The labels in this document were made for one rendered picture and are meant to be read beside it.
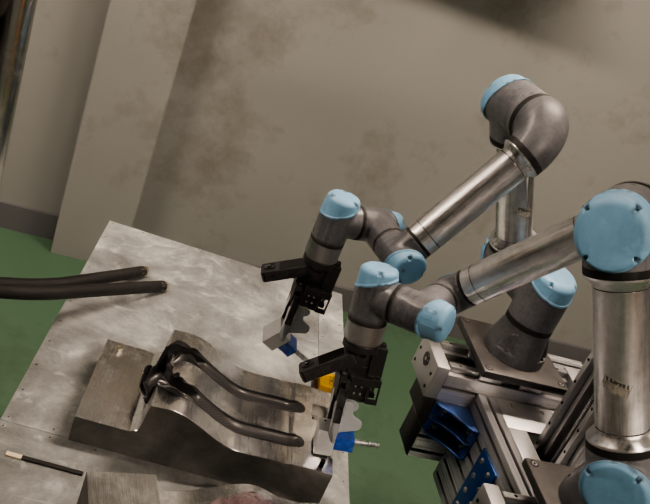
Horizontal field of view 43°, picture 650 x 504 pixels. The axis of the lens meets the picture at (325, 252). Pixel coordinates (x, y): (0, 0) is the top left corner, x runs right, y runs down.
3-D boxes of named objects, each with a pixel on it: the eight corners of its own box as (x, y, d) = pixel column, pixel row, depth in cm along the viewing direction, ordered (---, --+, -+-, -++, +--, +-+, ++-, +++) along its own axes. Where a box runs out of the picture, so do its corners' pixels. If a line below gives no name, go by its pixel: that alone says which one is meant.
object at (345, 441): (375, 450, 169) (381, 427, 167) (377, 464, 164) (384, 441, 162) (312, 439, 167) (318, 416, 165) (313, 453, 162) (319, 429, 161)
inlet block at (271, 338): (298, 358, 196) (316, 348, 194) (298, 374, 192) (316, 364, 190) (263, 326, 190) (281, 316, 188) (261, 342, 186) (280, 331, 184)
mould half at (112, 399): (318, 423, 186) (339, 377, 181) (317, 507, 163) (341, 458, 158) (101, 360, 179) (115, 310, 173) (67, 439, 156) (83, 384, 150)
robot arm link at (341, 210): (370, 208, 171) (335, 202, 167) (352, 252, 176) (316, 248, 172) (356, 190, 177) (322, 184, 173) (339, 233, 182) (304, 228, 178)
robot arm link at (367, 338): (348, 325, 152) (346, 307, 160) (343, 347, 154) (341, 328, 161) (388, 332, 153) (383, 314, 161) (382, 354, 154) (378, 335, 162)
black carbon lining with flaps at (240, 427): (302, 409, 177) (317, 375, 173) (300, 460, 163) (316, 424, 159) (145, 363, 172) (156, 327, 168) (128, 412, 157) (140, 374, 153)
